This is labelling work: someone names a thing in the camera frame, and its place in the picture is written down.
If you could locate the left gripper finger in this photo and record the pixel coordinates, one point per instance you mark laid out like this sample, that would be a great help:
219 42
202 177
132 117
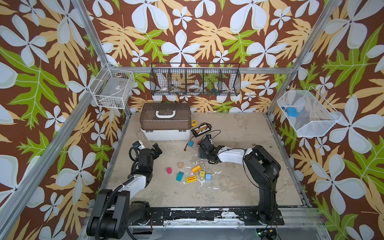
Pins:
139 145
156 151

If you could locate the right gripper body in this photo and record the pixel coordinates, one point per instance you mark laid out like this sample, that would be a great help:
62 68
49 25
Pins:
204 148

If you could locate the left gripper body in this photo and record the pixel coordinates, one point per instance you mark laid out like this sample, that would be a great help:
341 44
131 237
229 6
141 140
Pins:
152 154

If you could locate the orange cylinder block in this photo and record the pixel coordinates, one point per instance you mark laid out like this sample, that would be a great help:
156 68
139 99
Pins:
196 169

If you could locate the yellow striped block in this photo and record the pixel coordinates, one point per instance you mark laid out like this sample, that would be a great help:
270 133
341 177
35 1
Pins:
191 179

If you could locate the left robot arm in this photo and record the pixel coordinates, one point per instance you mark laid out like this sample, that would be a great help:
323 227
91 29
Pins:
114 211

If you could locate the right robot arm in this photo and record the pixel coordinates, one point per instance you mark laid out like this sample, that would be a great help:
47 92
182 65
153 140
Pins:
264 172

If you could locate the teal triangular block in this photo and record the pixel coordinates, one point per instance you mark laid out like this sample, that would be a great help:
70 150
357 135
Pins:
180 176

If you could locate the black charging board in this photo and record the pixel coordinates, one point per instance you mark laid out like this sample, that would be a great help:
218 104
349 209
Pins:
201 129

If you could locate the brown lid white toolbox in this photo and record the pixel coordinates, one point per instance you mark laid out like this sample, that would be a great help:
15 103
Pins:
166 121

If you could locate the blue object in basket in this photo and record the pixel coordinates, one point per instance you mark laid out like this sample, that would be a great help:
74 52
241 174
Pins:
292 112

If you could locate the white mesh basket right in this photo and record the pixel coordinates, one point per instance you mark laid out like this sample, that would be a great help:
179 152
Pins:
316 115

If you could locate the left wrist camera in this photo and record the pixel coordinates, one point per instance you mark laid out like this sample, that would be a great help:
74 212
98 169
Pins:
138 145

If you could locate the white wire basket left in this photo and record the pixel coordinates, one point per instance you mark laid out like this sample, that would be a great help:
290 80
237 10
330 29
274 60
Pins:
111 88

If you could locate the black wire wall basket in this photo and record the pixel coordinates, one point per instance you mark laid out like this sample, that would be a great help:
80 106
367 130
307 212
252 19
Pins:
208 79

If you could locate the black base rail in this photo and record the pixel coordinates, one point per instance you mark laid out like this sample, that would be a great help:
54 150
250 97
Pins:
250 216

